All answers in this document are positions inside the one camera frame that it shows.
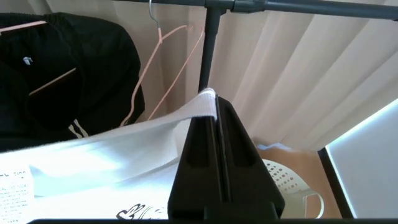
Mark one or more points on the white laundry basket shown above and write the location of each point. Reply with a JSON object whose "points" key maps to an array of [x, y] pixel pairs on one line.
{"points": [[286, 183]]}

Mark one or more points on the beige curtain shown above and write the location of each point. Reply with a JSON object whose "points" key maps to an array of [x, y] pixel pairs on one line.
{"points": [[295, 62]]}

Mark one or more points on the black clothes rack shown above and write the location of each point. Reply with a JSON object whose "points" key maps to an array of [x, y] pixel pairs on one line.
{"points": [[211, 46]]}

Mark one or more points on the pink clothes hanger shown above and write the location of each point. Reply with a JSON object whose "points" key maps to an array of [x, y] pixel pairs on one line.
{"points": [[160, 35], [18, 28]]}

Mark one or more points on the black shorts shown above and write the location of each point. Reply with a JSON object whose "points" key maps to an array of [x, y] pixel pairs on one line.
{"points": [[102, 62]]}

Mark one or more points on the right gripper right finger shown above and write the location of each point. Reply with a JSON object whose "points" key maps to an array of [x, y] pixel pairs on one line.
{"points": [[255, 186]]}

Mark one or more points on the white garment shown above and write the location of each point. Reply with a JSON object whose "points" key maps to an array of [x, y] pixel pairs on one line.
{"points": [[93, 161]]}

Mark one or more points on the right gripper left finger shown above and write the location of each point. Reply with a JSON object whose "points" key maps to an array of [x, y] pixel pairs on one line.
{"points": [[192, 186]]}

